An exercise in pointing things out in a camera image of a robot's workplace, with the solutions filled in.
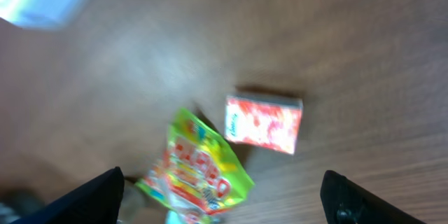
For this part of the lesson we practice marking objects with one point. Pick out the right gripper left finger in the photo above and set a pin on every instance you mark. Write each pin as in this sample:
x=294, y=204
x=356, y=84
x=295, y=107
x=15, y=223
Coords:
x=95, y=202

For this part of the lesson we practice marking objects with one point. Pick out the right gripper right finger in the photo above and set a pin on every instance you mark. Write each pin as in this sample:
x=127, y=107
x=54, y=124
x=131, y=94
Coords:
x=345, y=202

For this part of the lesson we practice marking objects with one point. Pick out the mint wet wipes pack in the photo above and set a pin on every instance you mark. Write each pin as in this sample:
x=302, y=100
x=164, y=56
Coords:
x=173, y=218

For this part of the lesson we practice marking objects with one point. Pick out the green Haribo candy bag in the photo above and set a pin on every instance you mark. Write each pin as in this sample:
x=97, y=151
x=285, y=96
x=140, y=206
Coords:
x=199, y=177

